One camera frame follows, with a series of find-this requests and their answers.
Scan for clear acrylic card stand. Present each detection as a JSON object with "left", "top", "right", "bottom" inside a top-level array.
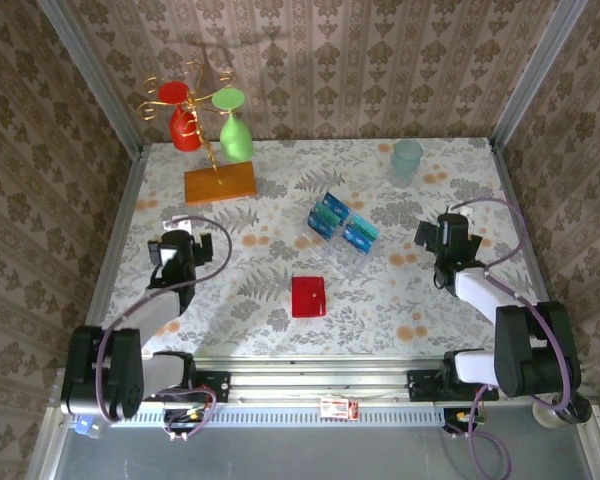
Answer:
[{"left": 306, "top": 190, "right": 384, "bottom": 281}]

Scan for red card holder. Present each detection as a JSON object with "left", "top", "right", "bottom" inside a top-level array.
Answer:
[{"left": 290, "top": 274, "right": 327, "bottom": 319}]

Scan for teal VIP card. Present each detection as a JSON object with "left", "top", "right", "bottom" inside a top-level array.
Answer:
[
  {"left": 349, "top": 214, "right": 381, "bottom": 240},
  {"left": 314, "top": 202, "right": 346, "bottom": 227}
]

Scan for blue VIP card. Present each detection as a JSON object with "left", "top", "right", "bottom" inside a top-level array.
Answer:
[
  {"left": 343, "top": 224, "right": 376, "bottom": 250},
  {"left": 308, "top": 213, "right": 340, "bottom": 237},
  {"left": 322, "top": 192, "right": 354, "bottom": 217}
]

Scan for gold glass rack wooden base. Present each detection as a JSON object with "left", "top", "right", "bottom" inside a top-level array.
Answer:
[{"left": 137, "top": 62, "right": 258, "bottom": 205}]

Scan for translucent teal plastic cup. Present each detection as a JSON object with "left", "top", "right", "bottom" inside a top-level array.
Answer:
[{"left": 390, "top": 139, "right": 425, "bottom": 187}]

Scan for green plastic wine glass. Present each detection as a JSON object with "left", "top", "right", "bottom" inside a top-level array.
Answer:
[{"left": 211, "top": 88, "right": 255, "bottom": 164}]

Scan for red plastic wine glass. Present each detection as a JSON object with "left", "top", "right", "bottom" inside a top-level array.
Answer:
[{"left": 158, "top": 81, "right": 203, "bottom": 153}]

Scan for clear jar black lid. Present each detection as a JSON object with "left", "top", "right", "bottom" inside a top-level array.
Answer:
[{"left": 532, "top": 394, "right": 594, "bottom": 430}]

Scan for small red white box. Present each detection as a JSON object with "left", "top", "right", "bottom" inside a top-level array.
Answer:
[{"left": 319, "top": 397, "right": 360, "bottom": 420}]

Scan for grey metal sheet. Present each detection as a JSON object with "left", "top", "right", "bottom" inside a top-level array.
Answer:
[{"left": 27, "top": 405, "right": 600, "bottom": 480}]

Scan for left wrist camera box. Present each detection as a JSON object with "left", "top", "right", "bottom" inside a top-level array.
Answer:
[{"left": 158, "top": 230, "right": 195, "bottom": 266}]

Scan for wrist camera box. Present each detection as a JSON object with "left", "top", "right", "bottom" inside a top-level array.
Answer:
[
  {"left": 158, "top": 230, "right": 195, "bottom": 266},
  {"left": 437, "top": 213, "right": 470, "bottom": 246}
]

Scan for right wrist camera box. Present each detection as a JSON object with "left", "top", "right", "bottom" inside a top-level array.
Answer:
[{"left": 437, "top": 213, "right": 470, "bottom": 246}]

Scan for aluminium table edge rail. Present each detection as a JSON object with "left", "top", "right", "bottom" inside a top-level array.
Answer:
[
  {"left": 487, "top": 139, "right": 571, "bottom": 364},
  {"left": 92, "top": 144, "right": 149, "bottom": 329}
]

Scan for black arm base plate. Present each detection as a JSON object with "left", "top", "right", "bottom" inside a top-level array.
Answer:
[
  {"left": 407, "top": 368, "right": 500, "bottom": 403},
  {"left": 142, "top": 370, "right": 231, "bottom": 404}
]

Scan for small power wire bundle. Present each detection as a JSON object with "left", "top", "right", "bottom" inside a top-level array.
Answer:
[
  {"left": 177, "top": 384, "right": 219, "bottom": 424},
  {"left": 449, "top": 399, "right": 484, "bottom": 426}
]

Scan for slotted grey cable duct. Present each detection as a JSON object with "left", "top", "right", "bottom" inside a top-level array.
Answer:
[{"left": 67, "top": 405, "right": 449, "bottom": 429}]

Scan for aluminium frame post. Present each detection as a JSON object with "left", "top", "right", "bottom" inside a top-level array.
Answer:
[
  {"left": 36, "top": 0, "right": 145, "bottom": 157},
  {"left": 488, "top": 0, "right": 590, "bottom": 151}
]

